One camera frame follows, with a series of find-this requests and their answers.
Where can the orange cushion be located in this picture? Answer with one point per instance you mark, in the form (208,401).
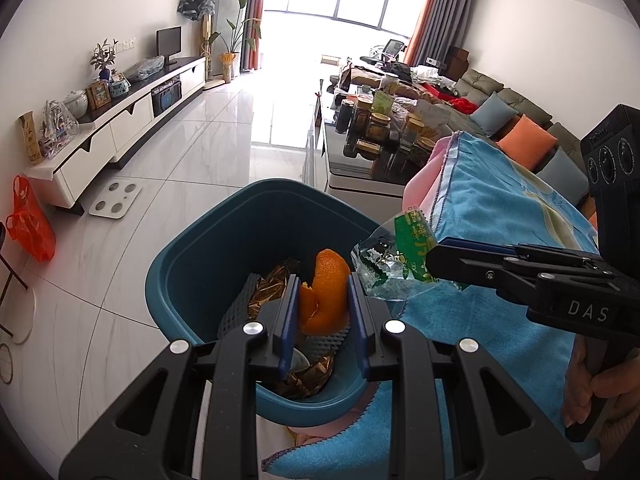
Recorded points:
(527,142)
(593,220)

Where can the wall outlet panel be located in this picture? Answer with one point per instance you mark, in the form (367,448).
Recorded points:
(126,45)

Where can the gold foil wrapper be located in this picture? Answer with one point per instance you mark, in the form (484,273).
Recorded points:
(307,380)
(272,285)

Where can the white standing air conditioner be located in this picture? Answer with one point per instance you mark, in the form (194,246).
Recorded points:
(227,10)

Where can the white clothes pile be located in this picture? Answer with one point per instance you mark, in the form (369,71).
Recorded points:
(426,74)

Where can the orange plastic bag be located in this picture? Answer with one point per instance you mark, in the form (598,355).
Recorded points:
(32,225)

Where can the green snack wrapper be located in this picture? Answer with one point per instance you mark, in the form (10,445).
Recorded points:
(395,260)

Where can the small desk fan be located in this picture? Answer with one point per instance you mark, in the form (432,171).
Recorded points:
(375,51)

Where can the grey blue cushion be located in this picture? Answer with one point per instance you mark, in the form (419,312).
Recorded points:
(562,177)
(492,112)

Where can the plant in blue vase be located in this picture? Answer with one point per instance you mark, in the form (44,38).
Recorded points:
(104,57)

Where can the black bag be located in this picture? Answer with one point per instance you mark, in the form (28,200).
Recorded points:
(397,68)

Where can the brown cardboard boxes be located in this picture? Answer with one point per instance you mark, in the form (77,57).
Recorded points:
(457,60)

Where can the white bathroom scale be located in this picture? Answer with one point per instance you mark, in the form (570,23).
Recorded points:
(116,199)

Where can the tall yellow box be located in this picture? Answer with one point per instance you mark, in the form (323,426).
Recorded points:
(31,137)

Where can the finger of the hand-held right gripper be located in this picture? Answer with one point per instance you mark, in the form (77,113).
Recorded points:
(550,261)
(465,265)

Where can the fan with patterned cover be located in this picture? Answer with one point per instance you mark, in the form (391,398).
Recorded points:
(196,2)

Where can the white ceramic jar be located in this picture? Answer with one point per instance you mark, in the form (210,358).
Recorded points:
(76,105)

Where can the white TV cabinet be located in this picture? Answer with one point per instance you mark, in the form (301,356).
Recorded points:
(125,120)

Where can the teal plastic bin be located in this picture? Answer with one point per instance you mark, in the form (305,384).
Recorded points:
(210,260)

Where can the red cloth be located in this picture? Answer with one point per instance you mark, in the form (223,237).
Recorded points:
(465,106)

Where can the grey orange curtain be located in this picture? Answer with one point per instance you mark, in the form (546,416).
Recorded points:
(255,15)
(440,15)

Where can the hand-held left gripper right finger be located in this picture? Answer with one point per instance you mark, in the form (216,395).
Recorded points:
(356,330)

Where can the blue floral blanket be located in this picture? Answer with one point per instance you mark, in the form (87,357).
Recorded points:
(500,200)

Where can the thin floor hoop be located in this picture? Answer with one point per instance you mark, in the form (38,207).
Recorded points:
(12,365)

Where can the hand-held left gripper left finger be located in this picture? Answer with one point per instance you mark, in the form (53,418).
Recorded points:
(290,330)

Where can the glass coffee table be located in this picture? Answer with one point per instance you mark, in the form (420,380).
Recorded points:
(360,175)

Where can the wooden photo frame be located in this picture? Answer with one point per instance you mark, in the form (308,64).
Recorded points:
(98,96)

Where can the person's right hand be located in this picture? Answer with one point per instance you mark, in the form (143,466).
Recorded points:
(622,385)

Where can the blue white porcelain pot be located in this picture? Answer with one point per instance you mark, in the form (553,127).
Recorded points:
(120,87)

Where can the group of jars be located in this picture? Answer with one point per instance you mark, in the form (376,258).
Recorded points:
(377,127)

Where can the brown ottoman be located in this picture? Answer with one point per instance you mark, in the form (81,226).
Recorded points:
(365,77)

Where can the white round stand base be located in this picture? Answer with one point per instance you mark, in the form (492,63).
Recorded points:
(25,320)

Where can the black plant stand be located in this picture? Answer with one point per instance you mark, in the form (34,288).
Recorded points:
(12,270)

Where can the black monitor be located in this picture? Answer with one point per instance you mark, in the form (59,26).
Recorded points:
(169,42)

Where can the clear plastic bag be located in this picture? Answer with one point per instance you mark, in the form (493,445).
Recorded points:
(145,67)

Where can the black office chair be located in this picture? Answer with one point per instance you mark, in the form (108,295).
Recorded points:
(390,49)

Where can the grey green sofa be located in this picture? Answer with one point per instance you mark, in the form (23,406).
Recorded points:
(520,100)

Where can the model ship in plastic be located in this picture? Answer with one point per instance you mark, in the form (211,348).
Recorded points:
(59,127)

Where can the orange peel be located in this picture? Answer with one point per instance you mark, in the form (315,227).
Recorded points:
(327,285)

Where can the tall plant yellow pot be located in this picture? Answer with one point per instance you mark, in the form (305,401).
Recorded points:
(232,45)

